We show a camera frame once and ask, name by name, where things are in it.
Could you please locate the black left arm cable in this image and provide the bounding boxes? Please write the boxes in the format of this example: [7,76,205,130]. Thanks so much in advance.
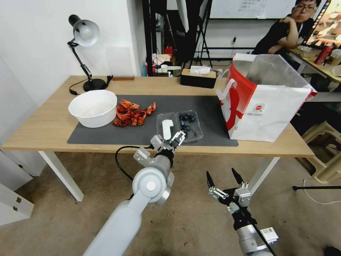
[115,145,150,182]

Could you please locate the white floor cable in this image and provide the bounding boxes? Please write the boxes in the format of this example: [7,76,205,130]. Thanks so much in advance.
[303,178,341,206]

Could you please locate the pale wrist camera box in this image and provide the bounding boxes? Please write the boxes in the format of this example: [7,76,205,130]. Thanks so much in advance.
[150,135,164,150]
[235,187,253,206]

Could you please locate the white round paper bowl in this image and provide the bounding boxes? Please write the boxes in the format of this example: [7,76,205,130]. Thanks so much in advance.
[68,90,118,128]

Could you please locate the person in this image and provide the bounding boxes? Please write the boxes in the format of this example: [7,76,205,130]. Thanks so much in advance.
[251,0,323,55]

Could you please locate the beige plastic stool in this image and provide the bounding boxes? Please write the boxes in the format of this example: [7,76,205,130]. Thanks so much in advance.
[300,120,341,185]

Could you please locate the black metal rack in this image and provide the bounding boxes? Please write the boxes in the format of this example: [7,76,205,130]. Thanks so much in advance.
[142,0,213,77]

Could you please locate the red and white takeout bag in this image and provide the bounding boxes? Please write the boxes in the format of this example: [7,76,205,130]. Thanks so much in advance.
[215,53,318,142]

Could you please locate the dark grey desk mat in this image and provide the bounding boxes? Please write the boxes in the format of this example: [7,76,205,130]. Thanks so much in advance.
[67,95,239,147]

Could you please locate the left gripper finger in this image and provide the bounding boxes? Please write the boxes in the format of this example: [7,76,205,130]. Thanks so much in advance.
[169,129,186,143]
[172,134,189,148]

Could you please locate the black tissue box wooden lid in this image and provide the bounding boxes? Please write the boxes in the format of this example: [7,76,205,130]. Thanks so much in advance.
[180,68,217,89]

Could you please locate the black lamp cable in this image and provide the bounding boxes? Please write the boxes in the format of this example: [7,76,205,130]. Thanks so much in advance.
[69,79,89,96]

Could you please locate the wooden table with white legs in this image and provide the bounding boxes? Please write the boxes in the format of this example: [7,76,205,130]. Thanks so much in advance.
[1,75,316,202]

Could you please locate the white label sticker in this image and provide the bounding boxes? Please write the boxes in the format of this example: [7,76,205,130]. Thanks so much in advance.
[161,119,175,139]

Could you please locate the black and silver desk lamp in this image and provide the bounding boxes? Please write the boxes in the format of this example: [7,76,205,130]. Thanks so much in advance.
[67,14,107,92]

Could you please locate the clear plastic takeout container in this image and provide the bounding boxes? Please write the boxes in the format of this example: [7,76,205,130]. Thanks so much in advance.
[156,110,205,143]

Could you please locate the black rod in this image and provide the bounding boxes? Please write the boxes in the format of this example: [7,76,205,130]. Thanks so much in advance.
[292,185,341,191]

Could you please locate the black shoe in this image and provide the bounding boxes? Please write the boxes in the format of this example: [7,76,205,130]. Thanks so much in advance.
[323,245,341,256]

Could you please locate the side desk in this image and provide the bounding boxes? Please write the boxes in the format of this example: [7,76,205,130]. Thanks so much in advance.
[286,47,341,81]

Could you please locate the pale drink cup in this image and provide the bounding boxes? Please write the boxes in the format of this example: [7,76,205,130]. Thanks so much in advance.
[329,48,341,66]

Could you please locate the white tissue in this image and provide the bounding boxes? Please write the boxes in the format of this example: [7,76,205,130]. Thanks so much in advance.
[189,65,212,75]

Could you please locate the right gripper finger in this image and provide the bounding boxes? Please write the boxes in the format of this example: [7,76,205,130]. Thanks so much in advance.
[231,167,250,188]
[205,171,230,201]

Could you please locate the whiteboard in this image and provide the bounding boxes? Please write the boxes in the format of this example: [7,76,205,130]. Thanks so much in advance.
[209,0,298,20]

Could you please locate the white cabinet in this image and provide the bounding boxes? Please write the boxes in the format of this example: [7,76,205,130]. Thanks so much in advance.
[0,149,47,228]

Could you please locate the computer monitor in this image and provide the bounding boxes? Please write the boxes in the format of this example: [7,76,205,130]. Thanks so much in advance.
[305,0,341,46]

